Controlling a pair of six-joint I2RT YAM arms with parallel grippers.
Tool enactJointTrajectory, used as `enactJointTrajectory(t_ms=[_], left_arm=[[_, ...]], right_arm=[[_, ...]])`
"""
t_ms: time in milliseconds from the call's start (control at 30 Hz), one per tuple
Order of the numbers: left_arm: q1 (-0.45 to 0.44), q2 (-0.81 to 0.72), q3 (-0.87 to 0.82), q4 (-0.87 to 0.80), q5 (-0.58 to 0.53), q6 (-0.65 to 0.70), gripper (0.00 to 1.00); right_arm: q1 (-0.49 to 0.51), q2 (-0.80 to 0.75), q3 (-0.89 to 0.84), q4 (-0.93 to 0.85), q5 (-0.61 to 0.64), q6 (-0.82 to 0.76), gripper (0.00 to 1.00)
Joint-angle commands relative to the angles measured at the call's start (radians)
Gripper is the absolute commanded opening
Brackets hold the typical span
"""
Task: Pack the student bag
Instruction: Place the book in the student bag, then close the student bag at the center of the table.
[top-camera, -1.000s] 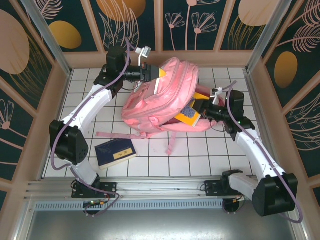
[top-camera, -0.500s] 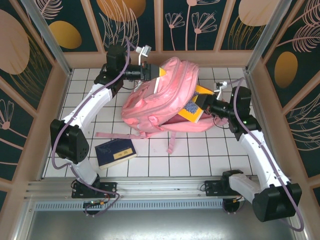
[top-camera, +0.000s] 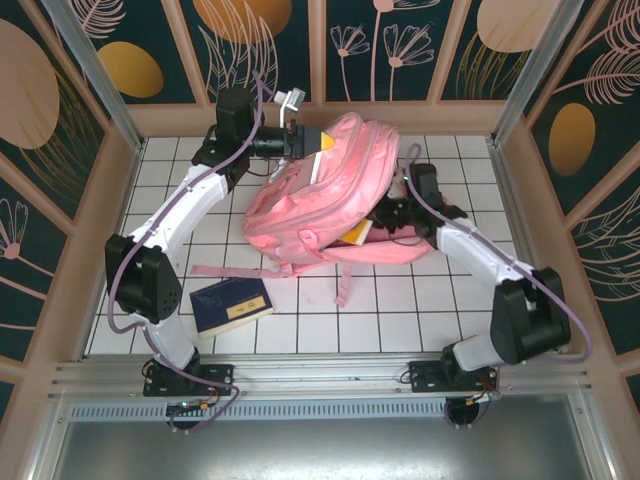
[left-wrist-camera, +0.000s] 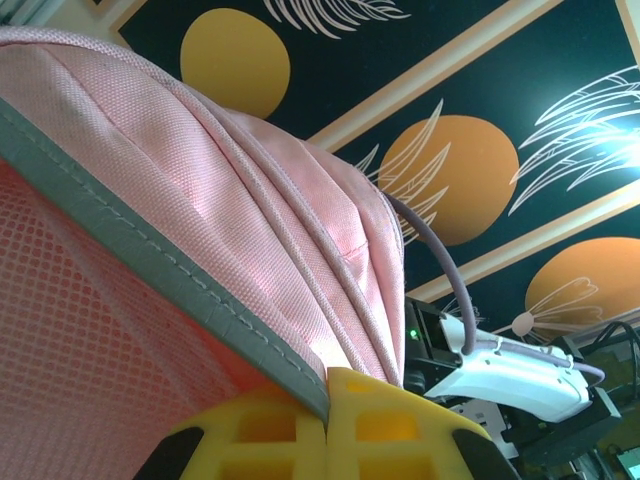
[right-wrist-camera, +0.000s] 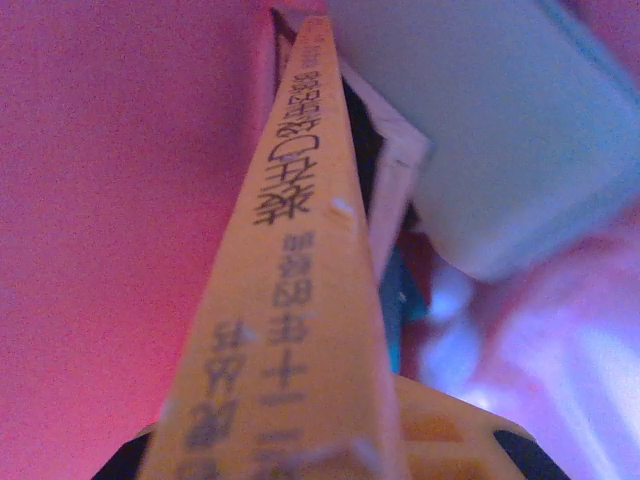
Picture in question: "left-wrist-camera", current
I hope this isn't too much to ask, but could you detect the pink backpack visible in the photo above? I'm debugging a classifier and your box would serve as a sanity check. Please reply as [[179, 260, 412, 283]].
[[0, 27, 407, 480]]

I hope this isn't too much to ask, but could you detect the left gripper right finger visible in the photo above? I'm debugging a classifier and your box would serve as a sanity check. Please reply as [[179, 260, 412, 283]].
[[324, 367, 516, 480]]

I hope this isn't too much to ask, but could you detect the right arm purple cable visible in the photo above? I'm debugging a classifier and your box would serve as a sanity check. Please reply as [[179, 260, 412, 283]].
[[387, 193, 607, 387]]

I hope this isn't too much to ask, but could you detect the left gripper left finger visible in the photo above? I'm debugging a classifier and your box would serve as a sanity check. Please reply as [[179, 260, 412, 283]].
[[132, 387, 331, 480]]

